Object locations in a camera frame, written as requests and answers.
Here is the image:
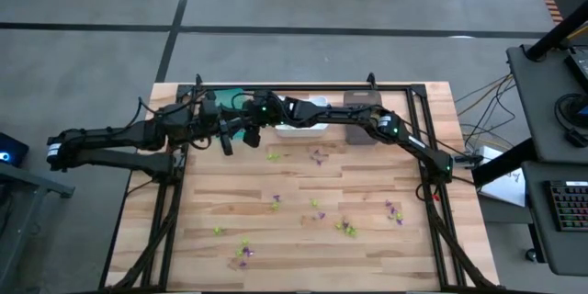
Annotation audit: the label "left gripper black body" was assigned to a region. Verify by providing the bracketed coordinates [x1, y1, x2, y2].
[194, 98, 235, 157]

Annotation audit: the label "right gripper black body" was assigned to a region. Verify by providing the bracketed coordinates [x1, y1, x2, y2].
[242, 93, 291, 150]

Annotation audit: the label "teal plastic bin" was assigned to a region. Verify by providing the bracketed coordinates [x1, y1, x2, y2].
[213, 87, 248, 142]

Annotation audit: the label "white plastic bin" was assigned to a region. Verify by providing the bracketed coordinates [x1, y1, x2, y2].
[274, 95, 330, 139]

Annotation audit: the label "grey translucent plastic bin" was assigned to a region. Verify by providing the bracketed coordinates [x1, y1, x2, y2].
[343, 89, 384, 146]

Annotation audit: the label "black box with blue light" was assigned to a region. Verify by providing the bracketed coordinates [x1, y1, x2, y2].
[0, 131, 29, 169]

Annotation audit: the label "black desk leg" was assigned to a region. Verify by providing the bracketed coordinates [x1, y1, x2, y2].
[471, 139, 537, 188]

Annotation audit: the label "white paper sheet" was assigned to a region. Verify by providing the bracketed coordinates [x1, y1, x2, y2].
[477, 146, 526, 208]

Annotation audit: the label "grey desk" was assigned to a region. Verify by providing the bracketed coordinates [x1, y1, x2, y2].
[506, 44, 588, 164]

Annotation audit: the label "grey desk shelf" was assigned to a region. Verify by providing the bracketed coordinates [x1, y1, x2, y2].
[521, 160, 588, 277]

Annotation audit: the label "black pole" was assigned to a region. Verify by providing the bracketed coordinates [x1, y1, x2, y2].
[525, 0, 588, 62]

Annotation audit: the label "black headphones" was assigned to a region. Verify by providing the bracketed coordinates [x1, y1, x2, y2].
[553, 92, 588, 149]

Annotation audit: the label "black backlit keyboard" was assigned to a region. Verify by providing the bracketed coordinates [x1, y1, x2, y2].
[544, 179, 588, 233]

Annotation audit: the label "black flat device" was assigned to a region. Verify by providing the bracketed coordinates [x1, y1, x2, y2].
[563, 48, 588, 94]

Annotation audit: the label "black aluminium table frame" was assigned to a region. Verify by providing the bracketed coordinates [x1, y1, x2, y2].
[98, 73, 502, 294]

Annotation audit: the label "orange cable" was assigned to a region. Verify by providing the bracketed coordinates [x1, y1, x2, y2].
[454, 73, 515, 119]

